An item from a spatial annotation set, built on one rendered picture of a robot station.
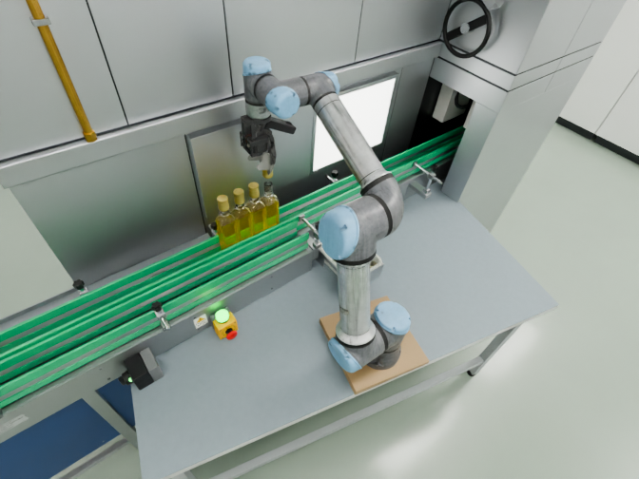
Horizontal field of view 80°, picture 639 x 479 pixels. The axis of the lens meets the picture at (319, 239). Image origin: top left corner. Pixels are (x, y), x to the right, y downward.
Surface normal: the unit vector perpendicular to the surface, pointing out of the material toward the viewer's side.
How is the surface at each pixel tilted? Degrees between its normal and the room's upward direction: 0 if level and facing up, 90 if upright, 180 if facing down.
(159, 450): 0
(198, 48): 90
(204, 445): 0
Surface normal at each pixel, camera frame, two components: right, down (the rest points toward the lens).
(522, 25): -0.80, 0.41
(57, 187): 0.61, 0.62
